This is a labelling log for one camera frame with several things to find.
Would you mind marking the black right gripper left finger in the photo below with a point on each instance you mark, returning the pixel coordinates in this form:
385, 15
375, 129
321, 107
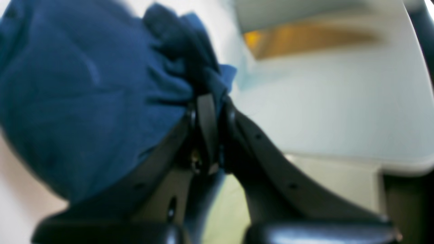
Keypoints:
148, 205

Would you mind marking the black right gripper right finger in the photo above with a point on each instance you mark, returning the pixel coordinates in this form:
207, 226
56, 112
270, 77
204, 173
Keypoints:
285, 205

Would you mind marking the dark blue t-shirt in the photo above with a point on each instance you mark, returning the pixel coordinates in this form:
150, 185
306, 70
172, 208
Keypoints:
88, 90

